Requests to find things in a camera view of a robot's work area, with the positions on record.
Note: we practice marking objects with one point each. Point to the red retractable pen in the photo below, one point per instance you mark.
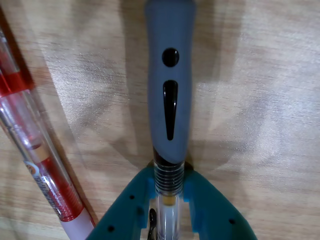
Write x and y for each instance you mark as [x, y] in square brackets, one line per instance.
[37, 150]

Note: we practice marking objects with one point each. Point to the gray grip clear pen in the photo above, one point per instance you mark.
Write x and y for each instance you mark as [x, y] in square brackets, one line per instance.
[170, 105]

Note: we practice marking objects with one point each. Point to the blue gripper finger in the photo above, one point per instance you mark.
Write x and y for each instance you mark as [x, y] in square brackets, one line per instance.
[125, 212]
[215, 212]

